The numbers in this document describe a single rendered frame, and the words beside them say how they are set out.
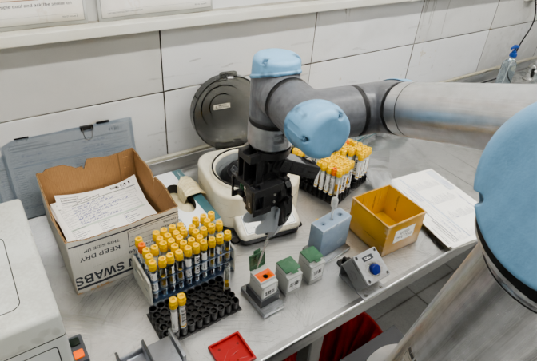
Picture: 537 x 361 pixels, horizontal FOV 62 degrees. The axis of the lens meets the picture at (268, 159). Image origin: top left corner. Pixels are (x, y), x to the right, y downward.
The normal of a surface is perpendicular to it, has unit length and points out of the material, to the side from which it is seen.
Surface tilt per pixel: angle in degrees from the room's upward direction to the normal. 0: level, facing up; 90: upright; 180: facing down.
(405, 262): 0
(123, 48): 90
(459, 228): 1
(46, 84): 90
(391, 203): 90
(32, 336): 90
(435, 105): 67
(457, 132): 108
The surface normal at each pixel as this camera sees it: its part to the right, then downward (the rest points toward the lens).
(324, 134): 0.43, 0.51
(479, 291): -0.95, 0.07
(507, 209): -0.87, 0.08
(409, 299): 0.07, -0.84
